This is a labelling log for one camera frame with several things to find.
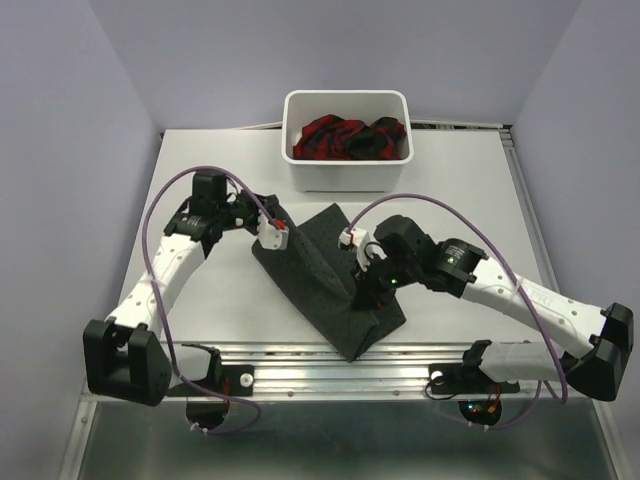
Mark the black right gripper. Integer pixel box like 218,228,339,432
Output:
350,250,419,311

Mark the grey polka dot skirt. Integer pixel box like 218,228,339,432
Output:
252,200,406,362

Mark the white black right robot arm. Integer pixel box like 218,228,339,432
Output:
339,215,634,402

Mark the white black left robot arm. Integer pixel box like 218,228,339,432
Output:
82,167,289,406

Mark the white plastic bin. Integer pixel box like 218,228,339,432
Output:
281,90,414,193

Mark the red black plaid skirt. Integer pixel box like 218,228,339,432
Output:
292,114,407,161

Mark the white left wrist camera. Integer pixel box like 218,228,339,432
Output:
256,216,289,251

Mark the aluminium table rail frame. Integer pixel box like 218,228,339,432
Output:
65,129,618,479

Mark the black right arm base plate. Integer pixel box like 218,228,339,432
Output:
424,363,521,430

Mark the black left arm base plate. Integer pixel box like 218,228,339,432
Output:
185,364,262,436

